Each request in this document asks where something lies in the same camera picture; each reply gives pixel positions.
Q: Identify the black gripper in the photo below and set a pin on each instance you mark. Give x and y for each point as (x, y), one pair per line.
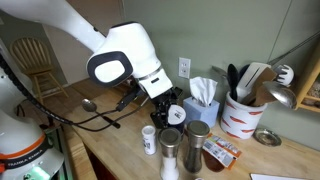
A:
(162, 104)

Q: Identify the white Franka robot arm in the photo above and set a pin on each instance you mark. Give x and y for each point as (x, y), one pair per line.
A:
(125, 51)

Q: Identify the blue tissue box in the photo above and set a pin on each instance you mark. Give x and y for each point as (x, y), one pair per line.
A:
(194, 111)

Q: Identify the small white container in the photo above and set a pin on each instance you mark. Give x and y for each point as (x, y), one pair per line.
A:
(149, 139)

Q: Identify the pepper grinder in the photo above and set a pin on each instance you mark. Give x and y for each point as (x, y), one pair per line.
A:
(197, 134)

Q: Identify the orange packet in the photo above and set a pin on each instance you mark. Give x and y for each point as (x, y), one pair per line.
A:
(223, 151)

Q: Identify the white orange utensil crock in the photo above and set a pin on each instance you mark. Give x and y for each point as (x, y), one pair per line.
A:
(238, 120)

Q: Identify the small metal dish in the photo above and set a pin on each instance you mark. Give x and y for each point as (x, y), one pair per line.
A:
(267, 137)

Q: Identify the metal ladle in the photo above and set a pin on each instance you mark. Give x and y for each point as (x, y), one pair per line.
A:
(271, 91)

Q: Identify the wooden chair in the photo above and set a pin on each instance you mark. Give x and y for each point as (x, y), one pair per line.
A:
(32, 57)

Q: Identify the white wall outlet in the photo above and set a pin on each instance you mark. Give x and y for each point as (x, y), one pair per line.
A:
(184, 67)

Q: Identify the metal spoon with black handle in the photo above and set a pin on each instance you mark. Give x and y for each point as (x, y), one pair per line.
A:
(90, 106)

